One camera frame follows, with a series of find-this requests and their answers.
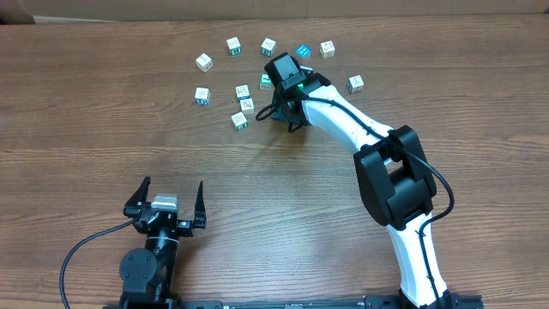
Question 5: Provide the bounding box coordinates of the block yellow O side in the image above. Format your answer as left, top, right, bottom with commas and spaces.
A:
320, 40, 335, 58

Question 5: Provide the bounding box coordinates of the block plain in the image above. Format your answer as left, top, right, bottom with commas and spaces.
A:
196, 53, 213, 72
239, 98, 255, 115

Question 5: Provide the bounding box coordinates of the block green J side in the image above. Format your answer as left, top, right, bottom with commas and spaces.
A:
261, 38, 276, 58

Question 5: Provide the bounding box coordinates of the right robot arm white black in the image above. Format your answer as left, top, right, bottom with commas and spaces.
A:
256, 52, 449, 308

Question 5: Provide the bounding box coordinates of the block top left plain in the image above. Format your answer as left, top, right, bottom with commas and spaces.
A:
196, 53, 213, 72

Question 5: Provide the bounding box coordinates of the block blue D side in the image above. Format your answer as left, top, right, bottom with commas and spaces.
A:
195, 88, 210, 105

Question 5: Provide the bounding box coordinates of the block plain centre lower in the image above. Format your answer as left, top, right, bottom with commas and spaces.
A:
239, 98, 255, 115

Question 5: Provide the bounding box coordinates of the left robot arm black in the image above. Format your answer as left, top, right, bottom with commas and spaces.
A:
118, 176, 207, 308

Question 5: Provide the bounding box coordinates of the green top L block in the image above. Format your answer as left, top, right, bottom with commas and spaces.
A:
259, 73, 273, 91

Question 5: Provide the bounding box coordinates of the cardboard backdrop wall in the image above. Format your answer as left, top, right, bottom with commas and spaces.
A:
1, 0, 548, 24

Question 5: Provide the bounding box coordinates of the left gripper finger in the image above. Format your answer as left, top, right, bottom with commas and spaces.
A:
123, 176, 151, 216
193, 181, 207, 228

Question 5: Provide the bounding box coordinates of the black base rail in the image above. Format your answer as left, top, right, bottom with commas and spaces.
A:
102, 294, 485, 309

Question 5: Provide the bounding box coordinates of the block blue T side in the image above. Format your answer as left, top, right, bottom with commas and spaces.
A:
347, 75, 364, 94

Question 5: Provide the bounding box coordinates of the block blue side centre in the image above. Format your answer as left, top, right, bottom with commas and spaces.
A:
235, 85, 250, 102

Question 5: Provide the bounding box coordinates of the blue top block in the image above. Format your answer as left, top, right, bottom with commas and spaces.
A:
296, 45, 311, 59

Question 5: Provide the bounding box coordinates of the block green R side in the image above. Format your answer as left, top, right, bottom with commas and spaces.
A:
226, 37, 242, 56

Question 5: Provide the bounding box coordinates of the block green F side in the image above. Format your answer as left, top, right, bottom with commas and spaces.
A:
231, 112, 248, 131

